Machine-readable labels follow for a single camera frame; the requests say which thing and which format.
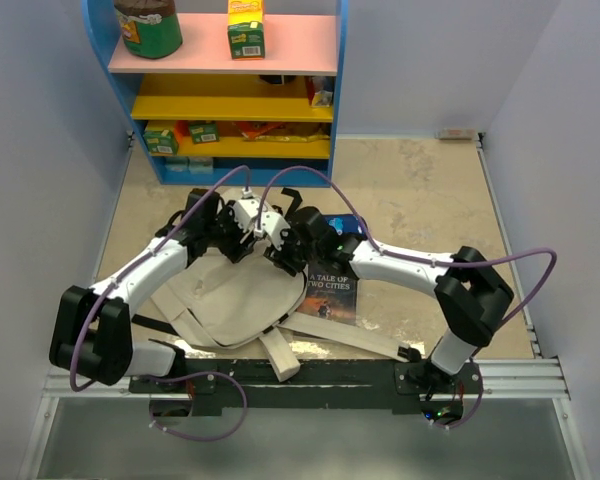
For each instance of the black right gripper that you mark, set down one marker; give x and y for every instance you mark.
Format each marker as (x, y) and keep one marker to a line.
(281, 259)

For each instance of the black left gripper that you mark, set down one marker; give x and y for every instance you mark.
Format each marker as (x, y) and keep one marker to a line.
(236, 250)

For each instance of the blue dinosaur pencil case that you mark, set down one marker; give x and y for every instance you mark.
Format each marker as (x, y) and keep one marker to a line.
(344, 224)

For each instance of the dark tale of two cities book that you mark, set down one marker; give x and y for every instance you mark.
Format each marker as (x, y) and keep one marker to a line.
(329, 296)

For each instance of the cream canvas backpack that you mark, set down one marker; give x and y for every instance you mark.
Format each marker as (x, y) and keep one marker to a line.
(216, 305)

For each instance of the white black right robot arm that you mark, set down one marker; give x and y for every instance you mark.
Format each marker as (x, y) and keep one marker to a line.
(473, 300)

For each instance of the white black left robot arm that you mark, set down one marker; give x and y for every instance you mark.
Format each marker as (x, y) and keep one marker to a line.
(92, 336)

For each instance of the light blue tissue pack right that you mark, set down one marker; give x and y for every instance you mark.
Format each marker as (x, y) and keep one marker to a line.
(201, 165)

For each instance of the orange snack bag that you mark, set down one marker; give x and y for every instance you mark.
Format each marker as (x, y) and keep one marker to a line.
(283, 132)

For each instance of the green orange box right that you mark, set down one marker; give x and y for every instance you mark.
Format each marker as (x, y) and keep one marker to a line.
(203, 132)

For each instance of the green orange box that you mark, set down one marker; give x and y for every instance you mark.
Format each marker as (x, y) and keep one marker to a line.
(203, 132)
(161, 142)

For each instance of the green orange box left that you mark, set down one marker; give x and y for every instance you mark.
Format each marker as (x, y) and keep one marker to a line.
(161, 142)

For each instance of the blue yellow pink shelf unit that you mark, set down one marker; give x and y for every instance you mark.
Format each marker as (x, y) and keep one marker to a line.
(200, 81)

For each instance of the small carton on shelf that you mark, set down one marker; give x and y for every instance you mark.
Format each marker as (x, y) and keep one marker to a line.
(320, 91)

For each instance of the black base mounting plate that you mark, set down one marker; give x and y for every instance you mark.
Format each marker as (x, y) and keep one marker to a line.
(402, 388)

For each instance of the brown green canister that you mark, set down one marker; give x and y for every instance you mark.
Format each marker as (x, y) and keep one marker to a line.
(149, 28)

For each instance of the yellow green sponge box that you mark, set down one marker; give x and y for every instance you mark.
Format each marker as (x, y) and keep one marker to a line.
(245, 29)

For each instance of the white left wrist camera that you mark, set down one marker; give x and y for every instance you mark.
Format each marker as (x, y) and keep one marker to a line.
(245, 213)

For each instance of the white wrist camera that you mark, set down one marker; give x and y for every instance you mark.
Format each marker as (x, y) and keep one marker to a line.
(245, 213)
(271, 226)

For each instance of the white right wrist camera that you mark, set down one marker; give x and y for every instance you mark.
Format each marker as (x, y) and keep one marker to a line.
(271, 226)

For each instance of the white label on wall base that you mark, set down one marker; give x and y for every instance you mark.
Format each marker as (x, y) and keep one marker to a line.
(457, 134)

